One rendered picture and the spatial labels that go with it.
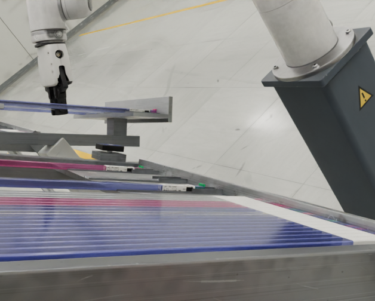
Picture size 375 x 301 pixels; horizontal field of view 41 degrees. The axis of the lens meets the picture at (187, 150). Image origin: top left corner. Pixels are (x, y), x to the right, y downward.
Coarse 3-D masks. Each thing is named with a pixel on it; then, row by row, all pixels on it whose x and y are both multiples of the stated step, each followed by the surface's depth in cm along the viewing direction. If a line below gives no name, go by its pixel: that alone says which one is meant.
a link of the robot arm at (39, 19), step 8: (32, 0) 118; (40, 0) 118; (48, 0) 118; (56, 0) 118; (32, 8) 119; (40, 8) 118; (48, 8) 118; (56, 8) 118; (32, 16) 119; (40, 16) 118; (48, 16) 119; (56, 16) 119; (64, 16) 120; (32, 24) 120; (40, 24) 119; (48, 24) 119; (56, 24) 120; (64, 24) 123
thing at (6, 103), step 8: (8, 104) 106; (16, 104) 107; (24, 104) 108; (32, 104) 109; (40, 104) 110; (48, 104) 111; (56, 104) 112; (64, 104) 114; (120, 112) 123; (152, 112) 128
